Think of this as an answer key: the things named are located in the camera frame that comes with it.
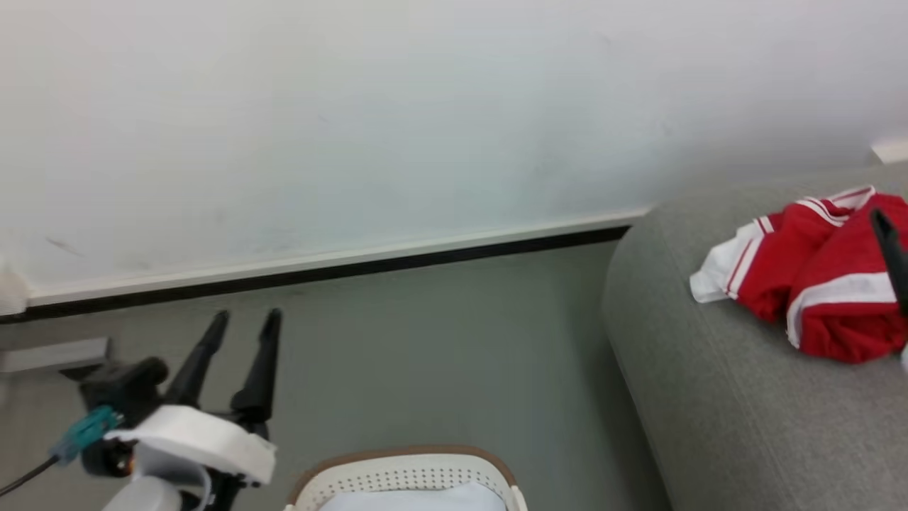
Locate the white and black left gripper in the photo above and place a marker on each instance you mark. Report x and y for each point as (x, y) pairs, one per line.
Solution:
(206, 440)

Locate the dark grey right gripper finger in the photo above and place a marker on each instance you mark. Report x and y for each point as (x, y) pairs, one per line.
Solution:
(892, 255)

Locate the red and white garment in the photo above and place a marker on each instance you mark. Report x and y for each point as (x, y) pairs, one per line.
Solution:
(837, 284)

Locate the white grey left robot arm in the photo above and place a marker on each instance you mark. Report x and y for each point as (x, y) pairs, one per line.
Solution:
(142, 497)

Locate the white laundry basket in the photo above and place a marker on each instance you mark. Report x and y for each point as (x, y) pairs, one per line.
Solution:
(404, 470)

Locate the black and white baseboard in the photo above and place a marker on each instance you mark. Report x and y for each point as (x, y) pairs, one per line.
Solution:
(319, 268)

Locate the grey fabric sofa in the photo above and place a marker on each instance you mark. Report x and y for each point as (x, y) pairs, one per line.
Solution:
(723, 411)

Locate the white fluffy object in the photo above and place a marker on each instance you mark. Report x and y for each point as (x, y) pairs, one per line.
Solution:
(10, 291)

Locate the pale blue white cloth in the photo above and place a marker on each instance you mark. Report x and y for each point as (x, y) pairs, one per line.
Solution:
(418, 498)

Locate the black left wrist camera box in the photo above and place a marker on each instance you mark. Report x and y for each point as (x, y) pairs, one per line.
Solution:
(120, 387)

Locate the grey metal floor bracket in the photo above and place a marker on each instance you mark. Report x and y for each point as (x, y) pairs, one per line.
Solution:
(53, 355)

